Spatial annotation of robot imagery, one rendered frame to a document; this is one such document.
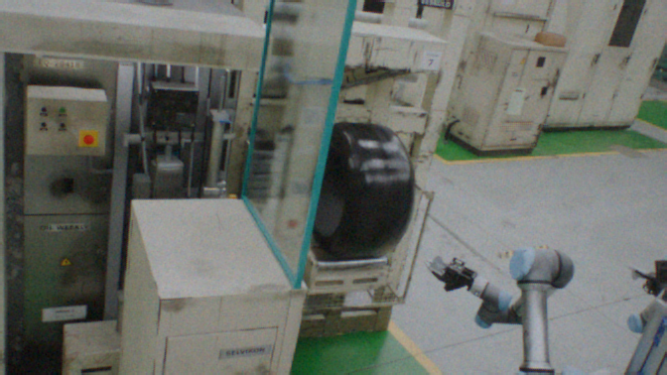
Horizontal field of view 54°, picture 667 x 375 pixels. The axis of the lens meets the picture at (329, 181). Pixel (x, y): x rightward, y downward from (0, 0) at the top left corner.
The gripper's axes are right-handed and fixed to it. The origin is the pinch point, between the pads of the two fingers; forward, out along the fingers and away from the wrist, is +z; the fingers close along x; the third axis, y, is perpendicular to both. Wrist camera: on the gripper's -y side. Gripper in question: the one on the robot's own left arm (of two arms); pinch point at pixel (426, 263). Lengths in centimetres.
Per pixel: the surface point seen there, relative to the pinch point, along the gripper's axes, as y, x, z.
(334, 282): -15.4, 19.8, 29.4
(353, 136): 40, -5, 45
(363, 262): -8.3, 9.0, 23.0
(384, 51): 55, -43, 54
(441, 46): 55, -65, 38
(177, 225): 49, 76, 62
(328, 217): -13, -7, 50
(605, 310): -155, -174, -100
